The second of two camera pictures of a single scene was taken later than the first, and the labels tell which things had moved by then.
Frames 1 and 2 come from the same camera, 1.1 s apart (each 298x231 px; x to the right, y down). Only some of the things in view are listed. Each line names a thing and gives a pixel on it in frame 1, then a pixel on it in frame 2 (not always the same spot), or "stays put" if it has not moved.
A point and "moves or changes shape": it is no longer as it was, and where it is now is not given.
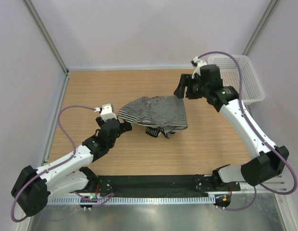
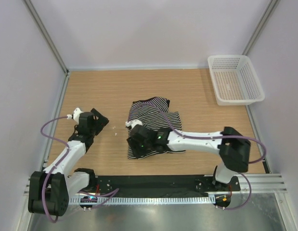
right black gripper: (179, 92) → (137, 150)
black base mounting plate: (162, 184) stays put
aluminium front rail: (279, 183) stays put
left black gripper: (123, 127) → (103, 120)
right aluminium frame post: (261, 28) stays put
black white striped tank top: (166, 114) moves or changes shape
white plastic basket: (229, 73) stays put
